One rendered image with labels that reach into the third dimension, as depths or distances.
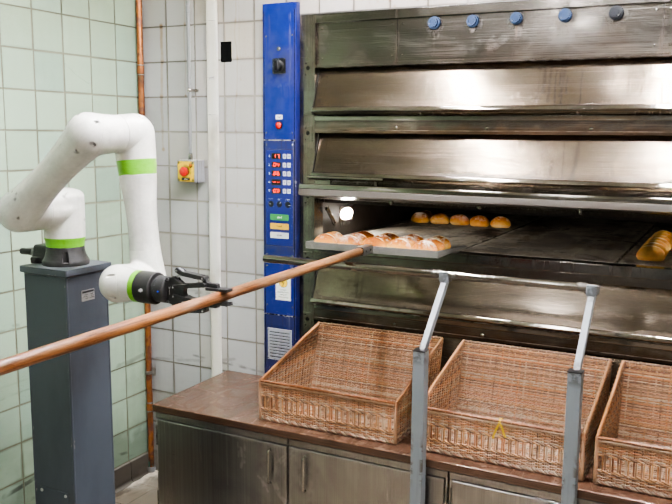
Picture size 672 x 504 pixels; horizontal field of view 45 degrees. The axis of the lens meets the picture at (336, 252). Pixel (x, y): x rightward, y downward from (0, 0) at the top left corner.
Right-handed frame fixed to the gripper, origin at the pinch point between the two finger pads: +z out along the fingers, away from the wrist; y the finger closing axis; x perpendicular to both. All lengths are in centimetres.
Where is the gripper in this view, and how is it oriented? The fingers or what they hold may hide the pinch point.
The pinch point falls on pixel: (219, 296)
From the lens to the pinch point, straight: 219.4
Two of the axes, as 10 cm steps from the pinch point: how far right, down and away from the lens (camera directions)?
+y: -0.2, 9.9, 1.5
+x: -4.4, 1.3, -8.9
